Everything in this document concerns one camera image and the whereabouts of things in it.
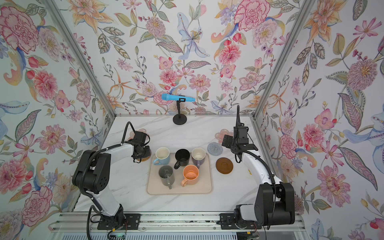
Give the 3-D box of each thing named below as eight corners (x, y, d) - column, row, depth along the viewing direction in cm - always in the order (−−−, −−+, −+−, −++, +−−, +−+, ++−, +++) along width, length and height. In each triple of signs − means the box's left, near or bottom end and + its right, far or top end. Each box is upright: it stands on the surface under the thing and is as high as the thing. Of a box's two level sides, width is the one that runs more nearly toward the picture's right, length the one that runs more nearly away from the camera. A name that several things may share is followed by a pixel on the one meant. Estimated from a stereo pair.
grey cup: (160, 190, 85) (156, 183, 77) (162, 173, 92) (159, 165, 83) (173, 190, 85) (171, 183, 77) (175, 173, 92) (173, 165, 83)
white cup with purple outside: (191, 168, 93) (191, 162, 87) (191, 154, 100) (191, 147, 93) (205, 168, 93) (206, 162, 87) (204, 154, 100) (205, 147, 93)
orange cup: (182, 188, 85) (181, 183, 79) (182, 171, 92) (182, 164, 85) (199, 188, 85) (199, 183, 79) (198, 171, 92) (198, 164, 85)
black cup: (176, 173, 94) (174, 164, 85) (177, 158, 101) (175, 148, 91) (190, 173, 94) (189, 164, 85) (190, 158, 101) (189, 148, 91)
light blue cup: (156, 167, 94) (153, 160, 87) (158, 155, 100) (156, 147, 92) (169, 167, 94) (167, 160, 87) (171, 155, 100) (169, 147, 92)
